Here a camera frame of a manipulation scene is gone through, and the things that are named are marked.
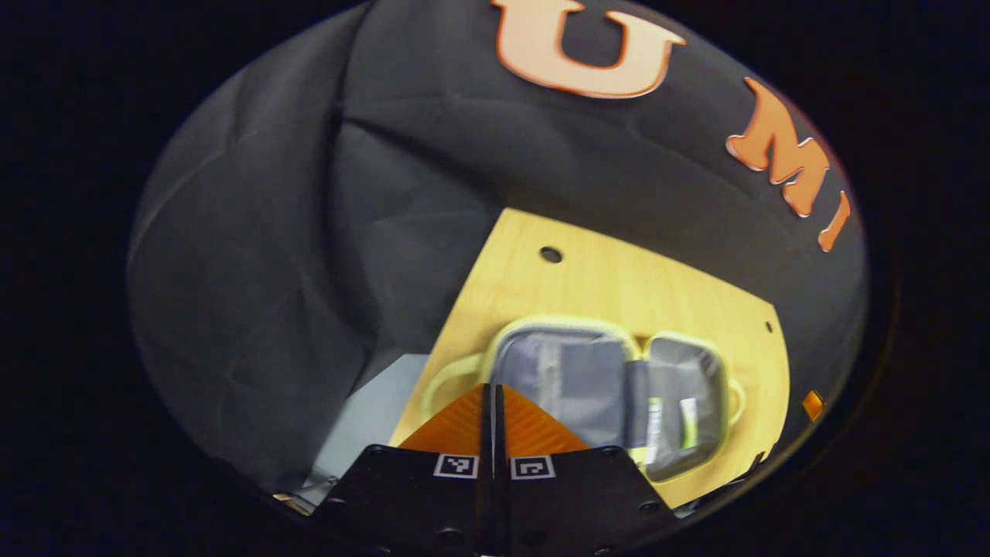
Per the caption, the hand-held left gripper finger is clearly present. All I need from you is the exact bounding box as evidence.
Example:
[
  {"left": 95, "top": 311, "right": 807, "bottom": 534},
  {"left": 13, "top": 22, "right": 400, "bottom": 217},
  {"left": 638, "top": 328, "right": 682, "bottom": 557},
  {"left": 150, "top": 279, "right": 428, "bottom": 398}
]
[
  {"left": 313, "top": 383, "right": 492, "bottom": 557},
  {"left": 495, "top": 384, "right": 682, "bottom": 557}
]

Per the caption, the pale yellow suitcase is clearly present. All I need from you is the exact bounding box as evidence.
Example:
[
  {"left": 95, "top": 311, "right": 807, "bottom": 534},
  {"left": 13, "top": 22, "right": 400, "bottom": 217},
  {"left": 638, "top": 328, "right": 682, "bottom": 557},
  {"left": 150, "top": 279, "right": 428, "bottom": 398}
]
[{"left": 422, "top": 316, "right": 748, "bottom": 485}]

